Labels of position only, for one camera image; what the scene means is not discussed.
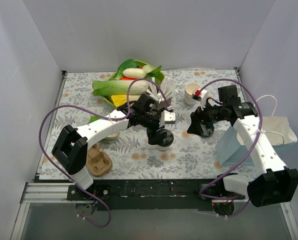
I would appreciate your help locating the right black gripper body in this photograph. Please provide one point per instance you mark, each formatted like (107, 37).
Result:
(197, 120)

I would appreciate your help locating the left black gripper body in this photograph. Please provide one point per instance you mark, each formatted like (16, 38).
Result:
(153, 122)

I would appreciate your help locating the black coffee lid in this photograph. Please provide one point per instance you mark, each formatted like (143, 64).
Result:
(207, 131)
(164, 138)

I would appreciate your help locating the white paper coffee cup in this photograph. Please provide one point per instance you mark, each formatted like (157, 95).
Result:
(163, 148)

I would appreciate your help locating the brown pulp cup carrier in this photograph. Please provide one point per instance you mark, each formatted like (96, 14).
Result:
(98, 162)

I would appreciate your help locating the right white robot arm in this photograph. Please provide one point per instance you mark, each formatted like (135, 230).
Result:
(275, 182)

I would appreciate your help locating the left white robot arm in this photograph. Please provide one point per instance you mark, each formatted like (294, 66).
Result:
(73, 143)

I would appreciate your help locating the grey straw holder cup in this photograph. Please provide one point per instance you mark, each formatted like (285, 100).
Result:
(166, 104)

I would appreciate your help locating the stacked white paper cup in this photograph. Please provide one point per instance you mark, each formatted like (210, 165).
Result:
(190, 88)

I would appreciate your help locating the floral table mat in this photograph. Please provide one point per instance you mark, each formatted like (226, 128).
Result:
(189, 157)

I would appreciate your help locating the yellow napa cabbage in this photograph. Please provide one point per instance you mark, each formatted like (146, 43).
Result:
(119, 100)

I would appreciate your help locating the white wrapped straws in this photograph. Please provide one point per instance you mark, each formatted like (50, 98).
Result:
(167, 87)

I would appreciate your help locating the white paper bag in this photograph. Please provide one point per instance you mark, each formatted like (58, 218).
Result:
(230, 149)

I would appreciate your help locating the green plastic basket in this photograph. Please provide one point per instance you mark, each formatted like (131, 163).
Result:
(140, 64)

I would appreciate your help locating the small bok choy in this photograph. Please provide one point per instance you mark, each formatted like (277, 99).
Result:
(151, 72)

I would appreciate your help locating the orange carrot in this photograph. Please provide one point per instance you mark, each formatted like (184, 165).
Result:
(129, 78)

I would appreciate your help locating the white radish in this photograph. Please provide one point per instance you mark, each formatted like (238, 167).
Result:
(134, 73)

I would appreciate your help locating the long green napa cabbage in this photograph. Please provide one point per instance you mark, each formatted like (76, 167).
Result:
(118, 87)

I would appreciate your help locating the green bok choy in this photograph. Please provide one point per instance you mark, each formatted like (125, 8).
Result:
(130, 63)

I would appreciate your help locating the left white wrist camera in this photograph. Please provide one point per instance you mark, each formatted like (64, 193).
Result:
(167, 116)

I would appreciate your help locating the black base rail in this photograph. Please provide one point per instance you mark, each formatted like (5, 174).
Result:
(151, 194)

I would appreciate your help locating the aluminium frame rail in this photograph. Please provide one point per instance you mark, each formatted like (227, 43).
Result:
(37, 193)

